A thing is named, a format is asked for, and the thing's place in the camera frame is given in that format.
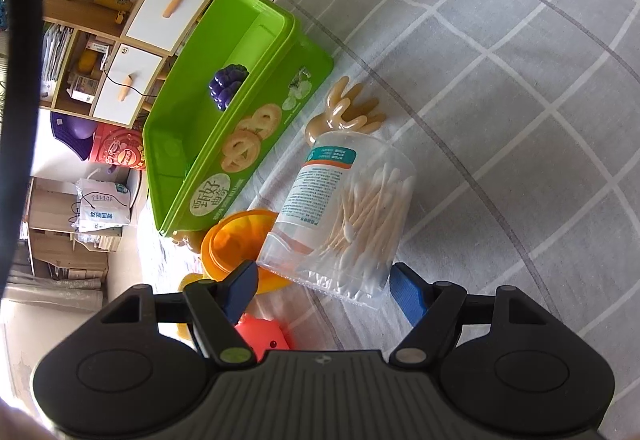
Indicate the pink toy pig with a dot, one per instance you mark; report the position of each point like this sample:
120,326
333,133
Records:
261,335

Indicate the tan rubber hand toy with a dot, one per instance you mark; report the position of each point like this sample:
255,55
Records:
341,112

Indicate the green plastic bin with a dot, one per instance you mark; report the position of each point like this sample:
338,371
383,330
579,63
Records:
199,158

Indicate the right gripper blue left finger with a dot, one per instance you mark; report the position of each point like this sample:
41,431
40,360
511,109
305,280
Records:
216,307

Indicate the purple toy grapes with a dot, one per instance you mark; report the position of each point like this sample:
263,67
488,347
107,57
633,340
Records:
226,83

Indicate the wooden cabinet with white drawers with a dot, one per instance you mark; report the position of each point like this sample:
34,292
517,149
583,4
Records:
138,52

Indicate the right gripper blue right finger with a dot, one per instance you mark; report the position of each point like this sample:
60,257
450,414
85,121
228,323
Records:
432,309

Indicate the red round bucket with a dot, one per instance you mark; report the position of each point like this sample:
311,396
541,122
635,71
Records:
118,146

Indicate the orange yellow toy cup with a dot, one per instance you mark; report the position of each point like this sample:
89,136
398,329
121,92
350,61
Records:
234,239

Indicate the clear cotton swab jar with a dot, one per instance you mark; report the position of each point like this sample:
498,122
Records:
339,227

